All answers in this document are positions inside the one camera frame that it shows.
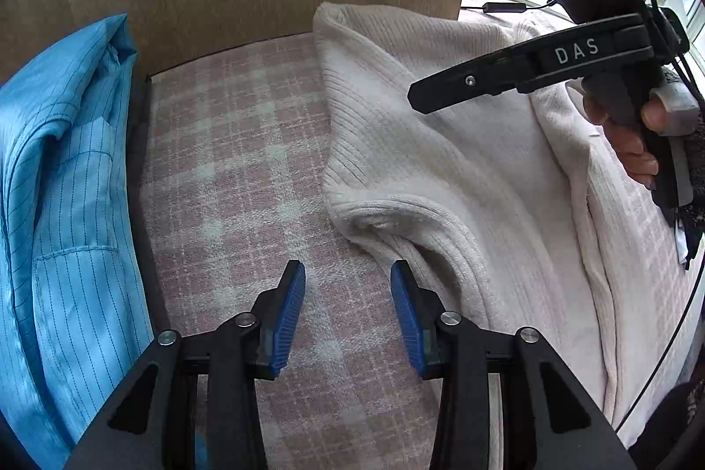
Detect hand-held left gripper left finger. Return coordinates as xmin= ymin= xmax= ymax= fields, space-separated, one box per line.
xmin=66 ymin=259 xmax=307 ymax=470

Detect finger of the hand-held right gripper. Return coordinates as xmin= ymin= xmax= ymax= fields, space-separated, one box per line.
xmin=408 ymin=41 xmax=538 ymax=114

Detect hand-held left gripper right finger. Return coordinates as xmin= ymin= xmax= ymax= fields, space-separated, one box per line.
xmin=390 ymin=259 xmax=640 ymax=470

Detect cream knit sweater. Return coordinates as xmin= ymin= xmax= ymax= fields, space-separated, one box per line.
xmin=313 ymin=2 xmax=634 ymax=470

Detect person's right forearm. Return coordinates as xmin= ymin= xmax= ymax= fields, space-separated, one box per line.
xmin=669 ymin=65 xmax=705 ymax=273

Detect person's right hand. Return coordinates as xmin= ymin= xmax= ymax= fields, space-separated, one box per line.
xmin=583 ymin=93 xmax=672 ymax=189

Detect pink checked blanket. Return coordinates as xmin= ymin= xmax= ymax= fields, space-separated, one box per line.
xmin=132 ymin=2 xmax=695 ymax=470

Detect blue striped garment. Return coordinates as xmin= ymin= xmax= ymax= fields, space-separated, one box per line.
xmin=0 ymin=13 xmax=210 ymax=470

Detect person's black tweed jacket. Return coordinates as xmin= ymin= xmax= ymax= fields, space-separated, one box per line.
xmin=628 ymin=382 xmax=705 ymax=470

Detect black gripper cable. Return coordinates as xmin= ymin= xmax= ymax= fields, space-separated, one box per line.
xmin=614 ymin=0 xmax=705 ymax=432

